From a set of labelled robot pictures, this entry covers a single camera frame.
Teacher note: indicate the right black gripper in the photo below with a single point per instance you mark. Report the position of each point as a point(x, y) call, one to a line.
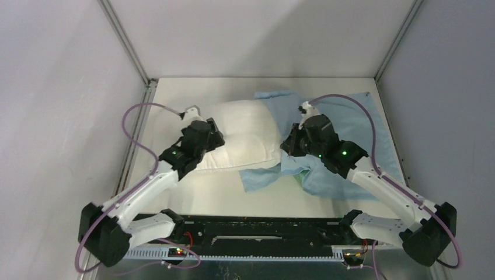
point(289, 144)

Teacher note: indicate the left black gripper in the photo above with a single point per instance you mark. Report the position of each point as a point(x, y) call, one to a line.
point(216, 139)

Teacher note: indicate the light blue pillowcase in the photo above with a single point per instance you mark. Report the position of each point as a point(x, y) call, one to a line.
point(365, 128)

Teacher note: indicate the white pillow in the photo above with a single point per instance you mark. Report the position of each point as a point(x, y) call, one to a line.
point(251, 137)

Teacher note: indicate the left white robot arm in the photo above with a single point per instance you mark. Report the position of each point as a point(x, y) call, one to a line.
point(109, 231)

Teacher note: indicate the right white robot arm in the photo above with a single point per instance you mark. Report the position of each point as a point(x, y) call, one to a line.
point(422, 228)

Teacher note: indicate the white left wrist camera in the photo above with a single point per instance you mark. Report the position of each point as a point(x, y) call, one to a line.
point(192, 113)

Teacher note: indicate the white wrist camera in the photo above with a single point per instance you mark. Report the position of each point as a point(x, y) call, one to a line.
point(307, 111)
point(192, 113)

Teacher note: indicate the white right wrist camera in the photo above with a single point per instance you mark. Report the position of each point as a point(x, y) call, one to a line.
point(307, 111)

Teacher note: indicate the aluminium frame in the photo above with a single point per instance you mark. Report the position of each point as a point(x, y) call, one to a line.
point(422, 228)

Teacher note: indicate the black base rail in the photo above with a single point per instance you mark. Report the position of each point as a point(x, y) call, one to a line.
point(264, 237)

